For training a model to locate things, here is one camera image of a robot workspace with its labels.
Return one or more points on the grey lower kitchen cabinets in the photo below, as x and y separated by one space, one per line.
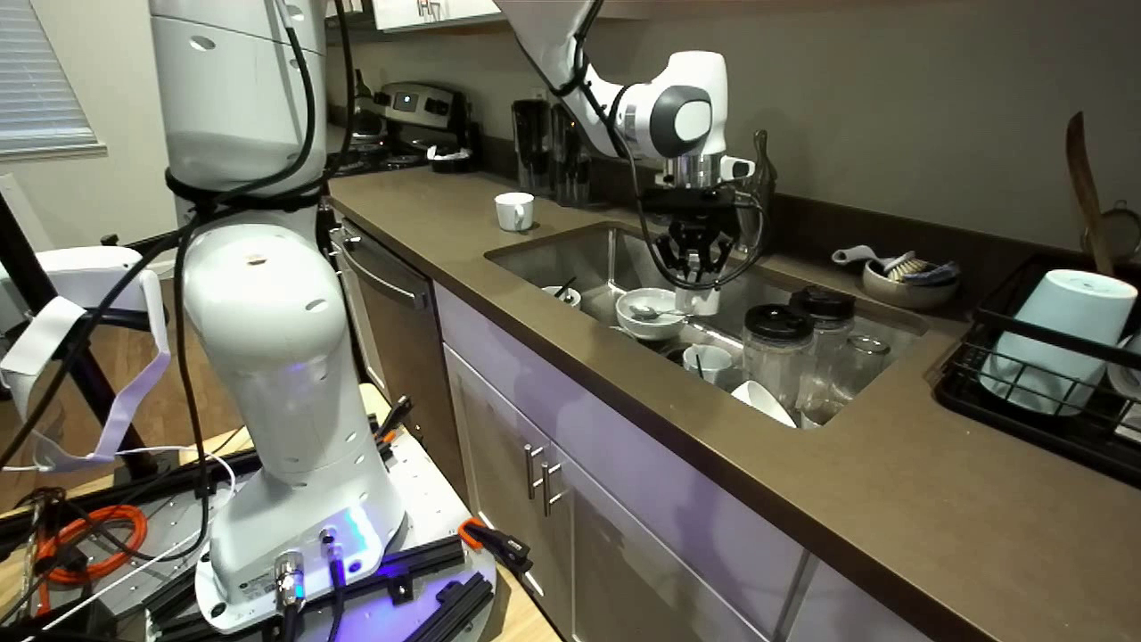
642 523

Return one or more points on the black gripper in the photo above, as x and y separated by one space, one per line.
701 216

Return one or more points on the stainless steel sink basin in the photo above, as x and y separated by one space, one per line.
581 261

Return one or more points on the white perforated robot table top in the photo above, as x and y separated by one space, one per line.
430 500

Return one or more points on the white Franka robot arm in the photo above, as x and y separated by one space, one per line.
285 359

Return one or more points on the brushed steel kitchen faucet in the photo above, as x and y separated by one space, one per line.
764 231

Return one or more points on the wide white ceramic bowl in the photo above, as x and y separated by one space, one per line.
646 318

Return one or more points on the wooden spatula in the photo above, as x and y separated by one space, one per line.
1080 178

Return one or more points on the small grey utensil bowl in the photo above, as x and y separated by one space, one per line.
911 287

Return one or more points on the white window blind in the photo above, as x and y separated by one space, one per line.
39 71

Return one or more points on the orange black clamp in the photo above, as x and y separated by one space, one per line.
394 418
493 542

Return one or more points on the stainless steel dishwasher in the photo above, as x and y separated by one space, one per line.
405 342

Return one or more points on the black tripod stand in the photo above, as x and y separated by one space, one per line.
66 342

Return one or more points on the pale blue cup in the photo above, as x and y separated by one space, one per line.
1055 332

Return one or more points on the small white cup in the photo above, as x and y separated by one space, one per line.
712 361

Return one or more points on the clear drinking glass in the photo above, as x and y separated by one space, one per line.
859 359

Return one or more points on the white upper cabinets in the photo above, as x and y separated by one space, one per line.
430 13

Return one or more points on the white plate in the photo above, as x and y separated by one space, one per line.
560 292

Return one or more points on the white ceramic mug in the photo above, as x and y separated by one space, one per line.
702 303
514 210

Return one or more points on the black aluminium rail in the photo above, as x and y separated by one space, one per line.
459 607
405 558

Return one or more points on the silver countertop toaster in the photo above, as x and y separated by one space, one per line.
413 111

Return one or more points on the clear blender jar black lid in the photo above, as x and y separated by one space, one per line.
778 350
822 312

